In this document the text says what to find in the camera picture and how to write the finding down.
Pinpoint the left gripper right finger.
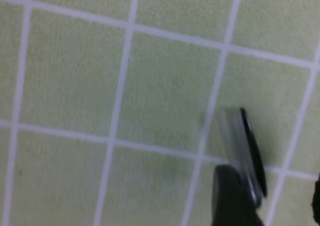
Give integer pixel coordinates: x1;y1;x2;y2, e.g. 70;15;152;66
311;172;320;224

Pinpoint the clear pen cap black clip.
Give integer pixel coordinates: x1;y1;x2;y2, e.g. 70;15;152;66
216;107;268;208

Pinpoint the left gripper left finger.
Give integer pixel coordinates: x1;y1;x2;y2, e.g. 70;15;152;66
211;164;265;226

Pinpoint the green grid tablecloth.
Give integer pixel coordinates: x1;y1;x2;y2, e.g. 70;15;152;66
0;0;320;226

